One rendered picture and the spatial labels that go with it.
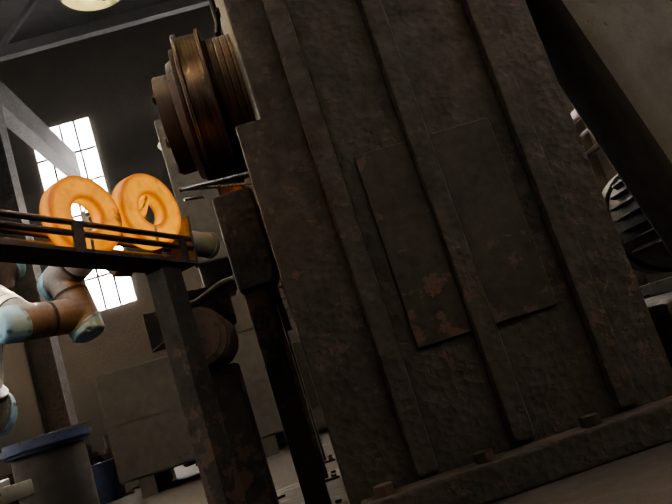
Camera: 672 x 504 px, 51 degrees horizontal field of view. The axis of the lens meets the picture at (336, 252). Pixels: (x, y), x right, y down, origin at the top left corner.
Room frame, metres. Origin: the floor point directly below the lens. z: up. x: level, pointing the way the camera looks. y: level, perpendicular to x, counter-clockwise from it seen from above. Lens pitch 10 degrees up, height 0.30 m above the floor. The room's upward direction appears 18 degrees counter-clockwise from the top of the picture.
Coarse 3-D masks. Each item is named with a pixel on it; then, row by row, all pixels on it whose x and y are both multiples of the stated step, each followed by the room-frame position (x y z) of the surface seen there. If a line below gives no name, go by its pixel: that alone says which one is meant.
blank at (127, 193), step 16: (144, 176) 1.36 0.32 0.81; (112, 192) 1.32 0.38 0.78; (128, 192) 1.31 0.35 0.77; (144, 192) 1.35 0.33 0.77; (160, 192) 1.39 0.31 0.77; (128, 208) 1.30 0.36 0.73; (160, 208) 1.39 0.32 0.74; (176, 208) 1.42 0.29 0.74; (128, 224) 1.30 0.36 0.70; (144, 224) 1.33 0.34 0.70; (160, 224) 1.37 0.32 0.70; (176, 224) 1.41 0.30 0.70; (160, 240) 1.36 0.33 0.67
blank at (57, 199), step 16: (80, 176) 1.23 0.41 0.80; (48, 192) 1.17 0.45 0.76; (64, 192) 1.19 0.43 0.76; (80, 192) 1.22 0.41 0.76; (96, 192) 1.25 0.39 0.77; (48, 208) 1.16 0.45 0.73; (64, 208) 1.19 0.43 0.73; (96, 208) 1.26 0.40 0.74; (112, 208) 1.28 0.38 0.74; (48, 224) 1.17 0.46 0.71; (112, 224) 1.27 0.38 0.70; (64, 240) 1.18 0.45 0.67; (96, 240) 1.23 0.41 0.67
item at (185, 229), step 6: (186, 216) 1.42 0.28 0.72; (186, 222) 1.42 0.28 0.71; (180, 228) 1.43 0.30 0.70; (186, 228) 1.42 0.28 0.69; (180, 234) 1.43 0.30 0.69; (186, 234) 1.42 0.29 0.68; (192, 234) 1.42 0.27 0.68; (174, 240) 1.44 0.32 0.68; (192, 240) 1.42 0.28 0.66; (168, 252) 1.45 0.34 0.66; (174, 252) 1.44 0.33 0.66; (192, 252) 1.41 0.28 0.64; (192, 258) 1.41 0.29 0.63
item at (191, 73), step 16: (176, 48) 1.69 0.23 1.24; (192, 48) 1.68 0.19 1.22; (176, 64) 1.65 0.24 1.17; (192, 64) 1.66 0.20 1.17; (192, 80) 1.66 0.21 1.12; (192, 96) 1.66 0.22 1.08; (208, 96) 1.66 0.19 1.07; (192, 112) 1.66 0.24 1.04; (208, 112) 1.67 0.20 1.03; (208, 128) 1.69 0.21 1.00; (208, 144) 1.71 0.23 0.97; (224, 144) 1.72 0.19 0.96; (208, 160) 1.73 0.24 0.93; (224, 160) 1.76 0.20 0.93; (224, 176) 1.80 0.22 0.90; (224, 192) 1.90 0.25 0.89
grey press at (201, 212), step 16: (160, 128) 4.38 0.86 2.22; (160, 144) 4.39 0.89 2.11; (176, 176) 4.38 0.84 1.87; (192, 176) 4.41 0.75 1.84; (176, 192) 4.38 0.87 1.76; (192, 192) 4.40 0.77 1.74; (208, 192) 4.42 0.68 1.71; (192, 208) 4.39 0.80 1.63; (208, 208) 4.41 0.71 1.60; (192, 224) 4.39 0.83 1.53; (208, 224) 4.41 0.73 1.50; (224, 256) 4.42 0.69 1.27; (208, 272) 4.80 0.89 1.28; (224, 272) 4.82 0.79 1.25; (304, 368) 4.74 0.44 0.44; (304, 384) 4.73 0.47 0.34; (320, 416) 4.75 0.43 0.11
